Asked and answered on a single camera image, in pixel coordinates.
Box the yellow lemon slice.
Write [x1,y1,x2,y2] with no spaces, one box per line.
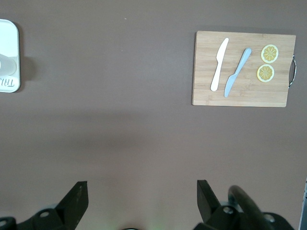
[260,44,279,64]
[257,64,275,83]

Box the aluminium frame profile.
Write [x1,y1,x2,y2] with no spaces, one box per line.
[300,176,307,230]

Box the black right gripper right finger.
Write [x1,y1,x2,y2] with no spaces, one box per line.
[197,180,220,224]

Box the white plastic knife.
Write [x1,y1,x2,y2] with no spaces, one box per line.
[210,37,230,92]

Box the grey plastic knife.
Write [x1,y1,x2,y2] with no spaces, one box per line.
[224,48,252,98]

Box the bamboo cutting board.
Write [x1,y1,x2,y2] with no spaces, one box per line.
[191,30,297,108]

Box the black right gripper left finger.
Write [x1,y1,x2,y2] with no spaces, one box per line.
[54,181,89,226]

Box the beige bear print tray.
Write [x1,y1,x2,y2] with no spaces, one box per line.
[0,19,21,93]

